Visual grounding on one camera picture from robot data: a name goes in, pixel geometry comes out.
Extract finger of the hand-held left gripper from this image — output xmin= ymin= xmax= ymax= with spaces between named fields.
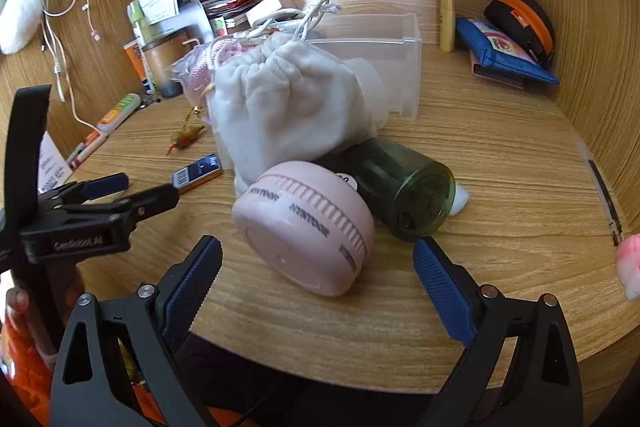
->
xmin=39 ymin=173 xmax=129 ymax=208
xmin=65 ymin=183 xmax=181 ymax=230

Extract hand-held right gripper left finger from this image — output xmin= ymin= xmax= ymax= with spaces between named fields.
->
xmin=50 ymin=234 xmax=236 ymax=427

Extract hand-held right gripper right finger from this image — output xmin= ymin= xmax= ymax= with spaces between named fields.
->
xmin=412 ymin=237 xmax=583 ymax=427

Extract pink round case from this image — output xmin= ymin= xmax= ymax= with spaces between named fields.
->
xmin=231 ymin=160 xmax=376 ymax=298

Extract green bottle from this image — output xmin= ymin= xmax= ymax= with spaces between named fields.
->
xmin=345 ymin=137 xmax=457 ymax=243

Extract pink rope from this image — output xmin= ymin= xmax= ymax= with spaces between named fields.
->
xmin=170 ymin=32 xmax=251 ymax=108

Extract white drawstring pouch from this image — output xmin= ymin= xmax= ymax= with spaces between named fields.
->
xmin=207 ymin=0 xmax=388 ymax=198

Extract clear plastic box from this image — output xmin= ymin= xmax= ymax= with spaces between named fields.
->
xmin=300 ymin=13 xmax=423 ymax=120

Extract person's left forearm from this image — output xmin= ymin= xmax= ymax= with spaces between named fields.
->
xmin=0 ymin=317 xmax=66 ymax=427

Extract wooden desktop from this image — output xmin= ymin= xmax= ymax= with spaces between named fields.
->
xmin=30 ymin=42 xmax=640 ymax=408

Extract person's left hand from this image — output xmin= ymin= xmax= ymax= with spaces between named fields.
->
xmin=4 ymin=287 xmax=31 ymax=324

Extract marker pens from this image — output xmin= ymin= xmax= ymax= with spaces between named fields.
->
xmin=67 ymin=129 xmax=111 ymax=170

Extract blue card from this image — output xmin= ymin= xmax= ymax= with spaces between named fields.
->
xmin=171 ymin=153 xmax=224 ymax=195

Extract white printed card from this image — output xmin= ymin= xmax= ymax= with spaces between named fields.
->
xmin=37 ymin=132 xmax=73 ymax=192

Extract red gold tassel charm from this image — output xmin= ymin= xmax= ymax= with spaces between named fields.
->
xmin=167 ymin=107 xmax=207 ymax=155

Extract white orange glue bottle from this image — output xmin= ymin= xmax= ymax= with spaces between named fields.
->
xmin=95 ymin=93 xmax=142 ymax=132

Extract orange carton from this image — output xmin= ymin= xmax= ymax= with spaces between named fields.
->
xmin=124 ymin=41 xmax=151 ymax=82

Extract brown lidded mug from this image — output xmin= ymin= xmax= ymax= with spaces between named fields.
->
xmin=142 ymin=34 xmax=201 ymax=98

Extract black pen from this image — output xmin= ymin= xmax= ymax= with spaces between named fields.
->
xmin=587 ymin=159 xmax=626 ymax=248

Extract white fluffy pad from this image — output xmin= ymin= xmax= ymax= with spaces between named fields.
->
xmin=0 ymin=0 xmax=43 ymax=55

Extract white handwritten paper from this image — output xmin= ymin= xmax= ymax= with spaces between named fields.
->
xmin=137 ymin=0 xmax=179 ymax=25

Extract pink soft object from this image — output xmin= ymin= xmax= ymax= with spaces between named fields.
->
xmin=616 ymin=233 xmax=640 ymax=300

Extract stack of books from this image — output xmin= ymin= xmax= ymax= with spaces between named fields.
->
xmin=197 ymin=0 xmax=266 ymax=32

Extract small white cardboard box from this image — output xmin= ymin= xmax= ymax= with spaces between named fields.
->
xmin=245 ymin=0 xmax=296 ymax=28

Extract blue patchwork pouch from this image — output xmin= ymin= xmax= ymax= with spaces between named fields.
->
xmin=455 ymin=17 xmax=560 ymax=86

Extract yellow lotion bottle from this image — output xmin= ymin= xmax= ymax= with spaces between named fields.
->
xmin=439 ymin=0 xmax=457 ymax=54

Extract black orange zip case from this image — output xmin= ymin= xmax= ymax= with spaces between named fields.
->
xmin=483 ymin=0 xmax=555 ymax=68

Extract white cables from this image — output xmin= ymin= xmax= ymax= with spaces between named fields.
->
xmin=37 ymin=0 xmax=103 ymax=135

